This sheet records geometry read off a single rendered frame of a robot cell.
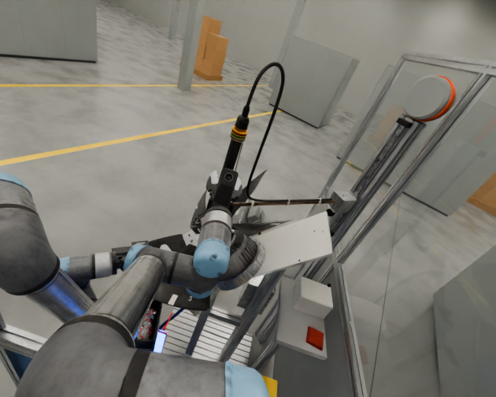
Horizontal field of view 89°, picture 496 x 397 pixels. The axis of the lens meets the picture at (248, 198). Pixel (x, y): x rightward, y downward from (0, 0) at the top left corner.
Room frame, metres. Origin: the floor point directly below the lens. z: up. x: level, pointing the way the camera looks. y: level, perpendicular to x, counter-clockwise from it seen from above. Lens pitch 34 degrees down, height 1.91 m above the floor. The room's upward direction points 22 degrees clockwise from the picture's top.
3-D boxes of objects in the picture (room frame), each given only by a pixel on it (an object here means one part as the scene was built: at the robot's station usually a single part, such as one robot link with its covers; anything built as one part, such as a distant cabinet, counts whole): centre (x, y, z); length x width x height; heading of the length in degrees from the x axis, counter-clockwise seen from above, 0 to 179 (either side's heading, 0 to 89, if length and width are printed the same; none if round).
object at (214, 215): (0.48, 0.04, 1.48); 0.08 x 0.05 x 0.08; 102
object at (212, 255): (0.40, 0.03, 1.48); 0.11 x 0.08 x 0.09; 12
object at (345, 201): (1.05, -0.41, 1.39); 0.10 x 0.07 x 0.08; 127
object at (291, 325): (0.81, -0.46, 0.84); 0.36 x 0.24 x 0.03; 2
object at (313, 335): (0.69, -0.52, 0.87); 0.08 x 0.08 x 0.02; 82
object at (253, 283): (0.91, -0.24, 0.73); 0.15 x 0.09 x 0.22; 92
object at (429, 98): (1.10, -0.49, 1.88); 0.17 x 0.15 x 0.16; 2
